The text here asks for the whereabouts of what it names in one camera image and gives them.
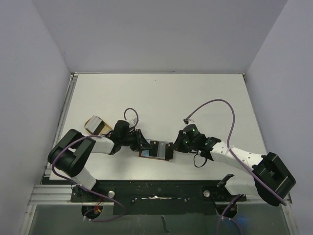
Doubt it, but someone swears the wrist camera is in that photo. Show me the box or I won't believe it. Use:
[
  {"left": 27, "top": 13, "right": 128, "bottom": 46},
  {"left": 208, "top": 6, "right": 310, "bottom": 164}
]
[
  {"left": 128, "top": 117, "right": 139, "bottom": 128},
  {"left": 183, "top": 118, "right": 195, "bottom": 125}
]

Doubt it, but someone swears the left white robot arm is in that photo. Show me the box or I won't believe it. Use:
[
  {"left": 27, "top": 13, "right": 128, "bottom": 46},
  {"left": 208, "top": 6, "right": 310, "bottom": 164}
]
[{"left": 47, "top": 120, "right": 152, "bottom": 201}]

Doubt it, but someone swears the aluminium frame rail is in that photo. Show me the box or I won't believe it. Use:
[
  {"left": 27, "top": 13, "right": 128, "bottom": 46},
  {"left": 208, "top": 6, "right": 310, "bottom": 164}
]
[{"left": 28, "top": 183, "right": 293, "bottom": 206}]

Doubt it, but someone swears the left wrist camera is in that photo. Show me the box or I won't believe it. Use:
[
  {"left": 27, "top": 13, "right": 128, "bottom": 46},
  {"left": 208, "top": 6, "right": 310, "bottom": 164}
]
[{"left": 128, "top": 117, "right": 139, "bottom": 128}]

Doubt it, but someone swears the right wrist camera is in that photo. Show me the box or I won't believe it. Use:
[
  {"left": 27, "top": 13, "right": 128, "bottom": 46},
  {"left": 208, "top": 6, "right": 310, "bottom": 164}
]
[{"left": 183, "top": 118, "right": 195, "bottom": 125}]

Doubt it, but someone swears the brown leather card holder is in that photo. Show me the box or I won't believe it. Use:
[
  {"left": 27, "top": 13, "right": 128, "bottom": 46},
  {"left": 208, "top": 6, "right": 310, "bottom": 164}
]
[{"left": 138, "top": 140, "right": 174, "bottom": 161}]

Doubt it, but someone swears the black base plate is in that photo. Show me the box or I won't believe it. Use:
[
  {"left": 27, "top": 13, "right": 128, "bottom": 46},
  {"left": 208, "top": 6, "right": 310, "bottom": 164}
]
[{"left": 70, "top": 180, "right": 234, "bottom": 215}]

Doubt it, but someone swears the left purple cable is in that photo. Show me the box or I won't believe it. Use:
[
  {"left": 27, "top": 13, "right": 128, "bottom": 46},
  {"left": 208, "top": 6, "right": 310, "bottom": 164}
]
[{"left": 51, "top": 107, "right": 140, "bottom": 222}]

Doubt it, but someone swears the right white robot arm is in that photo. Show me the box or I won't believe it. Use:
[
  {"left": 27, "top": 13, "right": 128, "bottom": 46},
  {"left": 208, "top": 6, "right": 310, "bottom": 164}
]
[{"left": 173, "top": 124, "right": 296, "bottom": 207}]

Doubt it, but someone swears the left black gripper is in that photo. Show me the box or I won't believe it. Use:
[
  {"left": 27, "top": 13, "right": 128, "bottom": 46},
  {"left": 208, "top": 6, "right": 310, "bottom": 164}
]
[{"left": 120, "top": 128, "right": 152, "bottom": 151}]

